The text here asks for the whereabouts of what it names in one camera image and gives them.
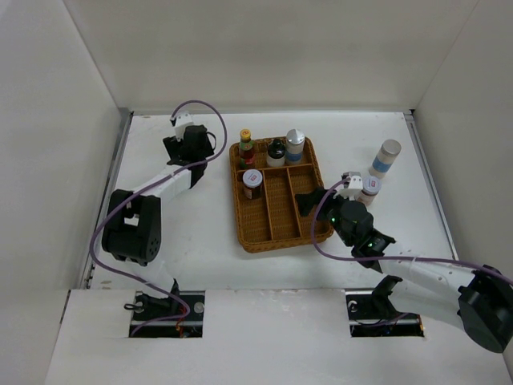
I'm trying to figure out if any white lid pepper jar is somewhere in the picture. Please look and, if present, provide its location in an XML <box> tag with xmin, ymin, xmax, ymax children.
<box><xmin>242</xmin><ymin>169</ymin><xmax>263</xmax><ymax>200</ymax></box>

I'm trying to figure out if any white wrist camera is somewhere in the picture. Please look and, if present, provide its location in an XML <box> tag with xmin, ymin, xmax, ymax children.
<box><xmin>170</xmin><ymin>111</ymin><xmax>194</xmax><ymax>140</ymax></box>
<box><xmin>338</xmin><ymin>172</ymin><xmax>363</xmax><ymax>200</ymax></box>

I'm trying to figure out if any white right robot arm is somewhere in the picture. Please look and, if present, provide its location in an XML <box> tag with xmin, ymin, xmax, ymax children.
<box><xmin>295</xmin><ymin>188</ymin><xmax>512</xmax><ymax>354</ymax></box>

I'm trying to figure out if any blue label salt jar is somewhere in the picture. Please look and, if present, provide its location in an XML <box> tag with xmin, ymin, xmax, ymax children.
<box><xmin>369</xmin><ymin>139</ymin><xmax>402</xmax><ymax>179</ymax></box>
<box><xmin>285</xmin><ymin>129</ymin><xmax>305</xmax><ymax>165</ymax></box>

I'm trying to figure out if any black cap white bottle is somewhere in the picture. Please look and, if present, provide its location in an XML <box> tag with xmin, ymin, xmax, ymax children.
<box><xmin>266</xmin><ymin>138</ymin><xmax>285</xmax><ymax>168</ymax></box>

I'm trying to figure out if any yellow cap red sauce bottle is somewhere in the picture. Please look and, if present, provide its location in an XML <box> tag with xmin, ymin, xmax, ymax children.
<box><xmin>239</xmin><ymin>128</ymin><xmax>255</xmax><ymax>169</ymax></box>

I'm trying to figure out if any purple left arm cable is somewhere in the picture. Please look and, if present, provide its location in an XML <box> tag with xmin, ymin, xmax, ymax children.
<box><xmin>88</xmin><ymin>99</ymin><xmax>228</xmax><ymax>336</ymax></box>

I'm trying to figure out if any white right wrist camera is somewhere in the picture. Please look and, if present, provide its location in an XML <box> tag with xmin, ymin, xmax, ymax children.
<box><xmin>338</xmin><ymin>172</ymin><xmax>363</xmax><ymax>200</ymax></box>

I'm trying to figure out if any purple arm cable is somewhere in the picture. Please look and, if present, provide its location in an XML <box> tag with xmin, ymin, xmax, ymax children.
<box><xmin>88</xmin><ymin>99</ymin><xmax>228</xmax><ymax>336</ymax></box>
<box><xmin>311</xmin><ymin>178</ymin><xmax>513</xmax><ymax>284</ymax></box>

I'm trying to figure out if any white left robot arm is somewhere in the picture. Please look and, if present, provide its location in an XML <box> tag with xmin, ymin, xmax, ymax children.
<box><xmin>101</xmin><ymin>124</ymin><xmax>217</xmax><ymax>267</ymax></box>

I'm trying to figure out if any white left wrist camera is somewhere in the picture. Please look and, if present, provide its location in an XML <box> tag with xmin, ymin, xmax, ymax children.
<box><xmin>170</xmin><ymin>111</ymin><xmax>194</xmax><ymax>140</ymax></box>

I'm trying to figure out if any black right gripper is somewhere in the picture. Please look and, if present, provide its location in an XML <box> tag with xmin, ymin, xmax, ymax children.
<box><xmin>295</xmin><ymin>186</ymin><xmax>355</xmax><ymax>247</ymax></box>

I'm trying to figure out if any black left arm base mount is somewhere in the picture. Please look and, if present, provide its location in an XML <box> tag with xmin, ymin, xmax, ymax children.
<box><xmin>123</xmin><ymin>282</ymin><xmax>206</xmax><ymax>338</ymax></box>

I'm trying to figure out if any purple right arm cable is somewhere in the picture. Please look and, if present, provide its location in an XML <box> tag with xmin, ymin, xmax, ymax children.
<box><xmin>311</xmin><ymin>178</ymin><xmax>513</xmax><ymax>284</ymax></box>

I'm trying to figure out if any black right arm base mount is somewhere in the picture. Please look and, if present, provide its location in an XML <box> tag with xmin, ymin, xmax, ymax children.
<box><xmin>345</xmin><ymin>276</ymin><xmax>424</xmax><ymax>338</ymax></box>

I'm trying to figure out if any brown wicker divided basket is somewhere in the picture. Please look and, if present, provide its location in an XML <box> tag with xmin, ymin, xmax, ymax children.
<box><xmin>228</xmin><ymin>138</ymin><xmax>324</xmax><ymax>253</ymax></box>

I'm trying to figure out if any red label spice jar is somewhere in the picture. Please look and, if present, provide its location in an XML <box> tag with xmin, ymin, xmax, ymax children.
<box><xmin>357</xmin><ymin>176</ymin><xmax>382</xmax><ymax>206</ymax></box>

